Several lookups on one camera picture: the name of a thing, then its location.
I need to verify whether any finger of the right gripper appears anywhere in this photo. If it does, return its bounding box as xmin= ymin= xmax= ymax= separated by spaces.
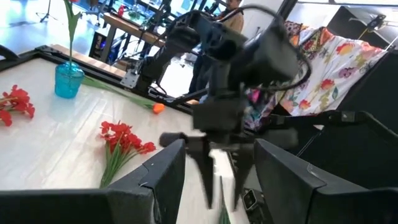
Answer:
xmin=186 ymin=138 xmax=215 ymax=210
xmin=233 ymin=146 xmax=254 ymax=209

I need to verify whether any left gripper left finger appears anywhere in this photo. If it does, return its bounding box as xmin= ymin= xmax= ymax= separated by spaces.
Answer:
xmin=0 ymin=139 xmax=187 ymax=224

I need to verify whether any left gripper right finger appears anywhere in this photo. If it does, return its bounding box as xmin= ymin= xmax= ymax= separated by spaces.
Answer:
xmin=254 ymin=139 xmax=398 ymax=224

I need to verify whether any red artificial flower bunch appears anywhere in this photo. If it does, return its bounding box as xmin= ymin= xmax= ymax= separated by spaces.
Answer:
xmin=98 ymin=120 xmax=157 ymax=189
xmin=218 ymin=175 xmax=231 ymax=224
xmin=0 ymin=84 xmax=36 ymax=128

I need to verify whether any orange artificial tulip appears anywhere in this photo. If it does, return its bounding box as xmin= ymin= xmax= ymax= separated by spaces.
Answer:
xmin=81 ymin=76 xmax=166 ymax=115
xmin=63 ymin=0 xmax=82 ymax=68

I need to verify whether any slim blue glass vase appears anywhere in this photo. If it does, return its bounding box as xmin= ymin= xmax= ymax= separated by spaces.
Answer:
xmin=54 ymin=61 xmax=85 ymax=100

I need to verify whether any person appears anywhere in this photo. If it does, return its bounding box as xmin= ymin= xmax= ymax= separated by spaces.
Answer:
xmin=187 ymin=0 xmax=246 ymax=95

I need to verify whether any floral patterned cloth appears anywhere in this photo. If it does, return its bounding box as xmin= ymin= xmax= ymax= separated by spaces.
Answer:
xmin=242 ymin=20 xmax=389 ymax=131

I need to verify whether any wooden background table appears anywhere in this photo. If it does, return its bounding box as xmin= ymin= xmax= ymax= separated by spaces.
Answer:
xmin=102 ymin=12 xmax=165 ymax=63

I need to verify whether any black panel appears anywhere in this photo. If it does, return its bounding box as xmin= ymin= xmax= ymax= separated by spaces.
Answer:
xmin=326 ymin=5 xmax=398 ymax=50

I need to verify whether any black tripod stand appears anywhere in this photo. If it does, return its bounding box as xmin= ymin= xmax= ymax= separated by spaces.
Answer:
xmin=35 ymin=0 xmax=60 ymax=23

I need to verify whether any thick black cable loop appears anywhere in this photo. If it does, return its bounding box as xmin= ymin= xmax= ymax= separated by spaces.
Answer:
xmin=0 ymin=44 xmax=19 ymax=62

